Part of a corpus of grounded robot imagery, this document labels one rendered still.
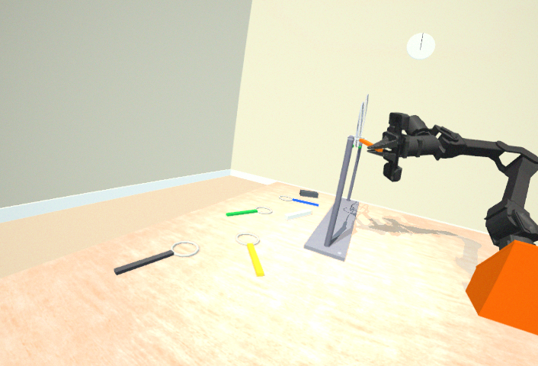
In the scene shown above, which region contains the green-handled loop tool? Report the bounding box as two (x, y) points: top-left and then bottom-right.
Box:
(226, 207), (272, 217)

